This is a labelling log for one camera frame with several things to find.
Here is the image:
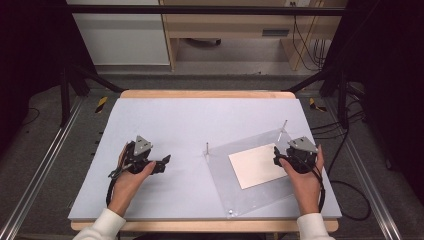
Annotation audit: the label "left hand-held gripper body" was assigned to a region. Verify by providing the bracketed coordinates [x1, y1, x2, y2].
[114, 134, 158, 176]

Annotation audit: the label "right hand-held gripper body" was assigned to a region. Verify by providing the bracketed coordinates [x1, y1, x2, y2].
[279, 135, 320, 175]

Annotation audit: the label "clear acrylic plate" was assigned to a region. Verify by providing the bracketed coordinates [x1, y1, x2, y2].
[203, 128, 322, 220]

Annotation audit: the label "person's left hand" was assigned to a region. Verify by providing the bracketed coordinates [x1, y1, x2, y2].
[107, 142, 157, 217]

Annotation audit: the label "person's right hand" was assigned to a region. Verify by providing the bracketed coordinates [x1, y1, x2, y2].
[278, 144, 325, 217]

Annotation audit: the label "cream paper card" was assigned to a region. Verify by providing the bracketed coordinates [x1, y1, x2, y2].
[228, 142, 289, 191]

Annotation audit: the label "yellow tool on floor right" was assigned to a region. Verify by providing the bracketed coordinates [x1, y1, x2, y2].
[307, 97, 328, 113]

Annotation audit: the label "yellow tool on floor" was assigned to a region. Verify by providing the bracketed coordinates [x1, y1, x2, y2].
[307, 97, 328, 113]
[94, 96, 109, 114]

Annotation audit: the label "yellow tool on floor left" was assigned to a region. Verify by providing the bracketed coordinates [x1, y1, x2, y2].
[94, 96, 109, 114]

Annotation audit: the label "black metal stand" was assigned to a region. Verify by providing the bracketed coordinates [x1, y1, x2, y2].
[59, 62, 126, 128]
[282, 64, 352, 130]

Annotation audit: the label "black curtain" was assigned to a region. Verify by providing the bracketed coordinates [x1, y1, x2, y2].
[0, 0, 98, 158]
[321, 0, 424, 204]

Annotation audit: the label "white cabinet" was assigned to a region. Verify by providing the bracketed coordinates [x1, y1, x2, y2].
[65, 0, 171, 67]

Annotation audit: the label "wooden desk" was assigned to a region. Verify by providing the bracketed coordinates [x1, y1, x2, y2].
[159, 0, 348, 72]

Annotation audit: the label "left hand-held gripper cable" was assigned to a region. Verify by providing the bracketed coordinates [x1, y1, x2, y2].
[105, 164, 135, 207]

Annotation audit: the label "hand-held gripper cable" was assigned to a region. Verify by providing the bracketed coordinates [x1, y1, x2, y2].
[308, 163, 327, 214]
[105, 164, 135, 207]

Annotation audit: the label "right hand-held gripper cable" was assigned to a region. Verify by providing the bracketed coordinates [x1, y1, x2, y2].
[308, 163, 327, 214]

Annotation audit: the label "black floor cables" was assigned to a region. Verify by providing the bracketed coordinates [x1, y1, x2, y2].
[309, 83, 368, 178]

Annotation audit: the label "aluminium floor rail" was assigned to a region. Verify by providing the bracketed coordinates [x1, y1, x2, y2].
[323, 97, 404, 240]
[0, 96, 85, 240]

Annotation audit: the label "black floor cable loop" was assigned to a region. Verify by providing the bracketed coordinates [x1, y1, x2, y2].
[328, 179, 372, 222]

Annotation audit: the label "black hanging cables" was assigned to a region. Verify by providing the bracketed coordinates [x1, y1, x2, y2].
[290, 1, 333, 72]

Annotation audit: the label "yellow hanging cable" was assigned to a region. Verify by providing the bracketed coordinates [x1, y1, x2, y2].
[299, 0, 325, 64]

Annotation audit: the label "black horizontal frame bar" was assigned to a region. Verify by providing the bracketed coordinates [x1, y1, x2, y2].
[65, 4, 348, 17]

